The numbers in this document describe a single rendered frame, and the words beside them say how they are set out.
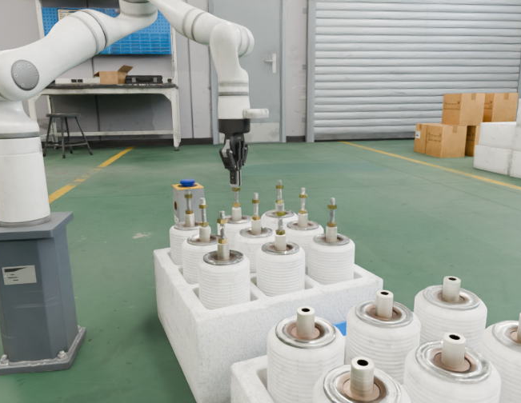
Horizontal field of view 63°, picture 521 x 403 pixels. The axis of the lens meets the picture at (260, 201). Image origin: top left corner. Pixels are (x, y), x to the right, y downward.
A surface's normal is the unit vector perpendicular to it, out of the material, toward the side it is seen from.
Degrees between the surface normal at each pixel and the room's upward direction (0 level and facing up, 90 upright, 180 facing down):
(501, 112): 90
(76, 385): 0
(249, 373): 0
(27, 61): 79
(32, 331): 90
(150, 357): 0
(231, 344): 90
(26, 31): 90
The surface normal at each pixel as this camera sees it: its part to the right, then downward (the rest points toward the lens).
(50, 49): 0.83, -0.17
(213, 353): 0.41, 0.20
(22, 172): 0.61, 0.17
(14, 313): 0.14, 0.22
